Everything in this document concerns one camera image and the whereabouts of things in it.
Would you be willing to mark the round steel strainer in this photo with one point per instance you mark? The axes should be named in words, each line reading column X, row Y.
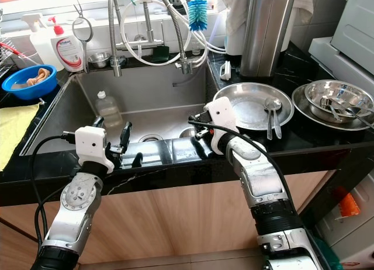
column 83, row 56

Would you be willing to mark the yellow cleaning cloth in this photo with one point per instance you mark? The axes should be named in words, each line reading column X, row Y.
column 14, row 135

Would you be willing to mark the clear plastic bottle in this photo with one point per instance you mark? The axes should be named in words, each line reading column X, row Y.
column 108, row 111

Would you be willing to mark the steel gooseneck faucet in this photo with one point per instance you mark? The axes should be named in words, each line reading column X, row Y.
column 177, row 33

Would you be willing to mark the blue bottle brush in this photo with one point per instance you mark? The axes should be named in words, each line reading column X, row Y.
column 198, row 14

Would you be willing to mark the wooden cabinet door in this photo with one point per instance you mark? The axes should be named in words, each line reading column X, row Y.
column 134, row 223
column 210, row 217
column 14, row 252

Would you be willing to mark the orange plastic object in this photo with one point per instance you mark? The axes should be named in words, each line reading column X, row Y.
column 349, row 203

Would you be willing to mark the dark green sponge holder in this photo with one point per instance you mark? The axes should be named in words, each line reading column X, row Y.
column 159, row 55

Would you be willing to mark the stainless steel sink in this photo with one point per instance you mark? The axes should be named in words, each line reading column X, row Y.
column 152, row 97

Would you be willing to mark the small white plastic holder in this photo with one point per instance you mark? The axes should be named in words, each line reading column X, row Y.
column 225, row 71

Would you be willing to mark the beige sponge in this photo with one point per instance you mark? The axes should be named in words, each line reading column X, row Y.
column 40, row 75

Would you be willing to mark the tall steel canister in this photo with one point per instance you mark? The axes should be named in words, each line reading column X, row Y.
column 266, row 36

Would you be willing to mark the white red-capped soap bottle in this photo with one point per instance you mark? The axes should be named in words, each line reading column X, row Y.
column 68, row 51

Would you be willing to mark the steel sink drain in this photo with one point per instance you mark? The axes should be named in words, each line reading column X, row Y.
column 151, row 138

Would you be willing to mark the white spray bottle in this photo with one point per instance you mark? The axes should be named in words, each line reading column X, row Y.
column 39, row 45

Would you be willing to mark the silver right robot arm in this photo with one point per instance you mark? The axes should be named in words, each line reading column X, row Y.
column 257, row 176

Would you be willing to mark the steel spring faucet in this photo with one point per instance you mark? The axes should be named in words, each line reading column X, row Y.
column 115, row 45

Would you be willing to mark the small steel bowl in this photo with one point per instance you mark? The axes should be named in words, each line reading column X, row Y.
column 99, row 61

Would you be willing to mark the large round steel plate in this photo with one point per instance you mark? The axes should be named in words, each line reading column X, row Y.
column 248, row 106
column 301, row 109

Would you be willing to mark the green waste bin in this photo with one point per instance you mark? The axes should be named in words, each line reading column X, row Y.
column 324, row 255

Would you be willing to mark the white countertop appliance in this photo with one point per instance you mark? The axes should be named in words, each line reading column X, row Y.
column 350, row 30

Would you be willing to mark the blue plastic bowl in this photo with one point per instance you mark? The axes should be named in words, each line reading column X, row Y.
column 17, row 92

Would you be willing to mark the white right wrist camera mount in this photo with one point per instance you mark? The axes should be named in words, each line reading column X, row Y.
column 222, row 111

